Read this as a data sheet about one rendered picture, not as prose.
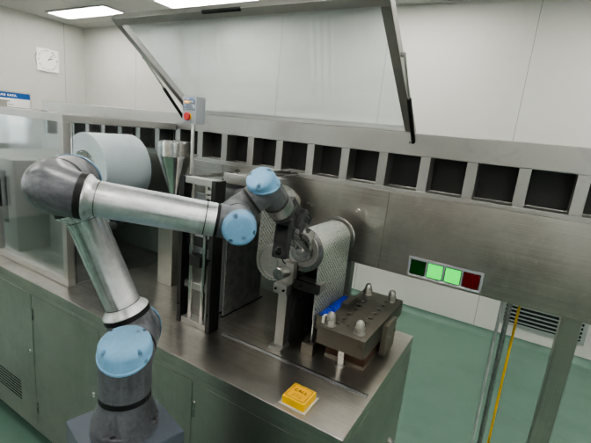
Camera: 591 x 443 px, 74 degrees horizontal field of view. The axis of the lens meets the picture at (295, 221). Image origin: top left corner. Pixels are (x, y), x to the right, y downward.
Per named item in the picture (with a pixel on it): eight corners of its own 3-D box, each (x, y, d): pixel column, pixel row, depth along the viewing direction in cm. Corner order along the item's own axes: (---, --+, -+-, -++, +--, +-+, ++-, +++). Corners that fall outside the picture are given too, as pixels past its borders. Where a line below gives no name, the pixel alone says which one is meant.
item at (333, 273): (311, 319, 131) (317, 266, 127) (341, 297, 151) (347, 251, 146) (313, 320, 131) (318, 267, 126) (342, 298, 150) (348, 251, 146)
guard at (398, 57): (101, 26, 150) (112, 13, 152) (186, 124, 195) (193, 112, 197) (390, 5, 95) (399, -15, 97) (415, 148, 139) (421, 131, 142)
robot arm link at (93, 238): (115, 379, 97) (13, 166, 82) (127, 346, 111) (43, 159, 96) (163, 362, 99) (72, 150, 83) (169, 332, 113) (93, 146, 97)
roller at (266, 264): (255, 274, 140) (258, 242, 137) (293, 257, 161) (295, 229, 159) (284, 283, 134) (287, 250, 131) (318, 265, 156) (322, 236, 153)
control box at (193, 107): (178, 122, 148) (179, 95, 146) (191, 123, 154) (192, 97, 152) (193, 124, 145) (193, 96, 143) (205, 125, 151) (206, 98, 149)
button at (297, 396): (280, 402, 107) (281, 394, 107) (294, 389, 113) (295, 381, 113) (302, 413, 104) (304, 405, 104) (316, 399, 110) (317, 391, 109)
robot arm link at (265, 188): (237, 177, 99) (265, 158, 99) (255, 201, 107) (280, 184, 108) (250, 196, 94) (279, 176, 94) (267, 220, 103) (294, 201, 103)
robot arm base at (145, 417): (104, 461, 84) (103, 422, 82) (80, 422, 94) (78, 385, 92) (170, 429, 94) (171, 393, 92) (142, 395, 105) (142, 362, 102)
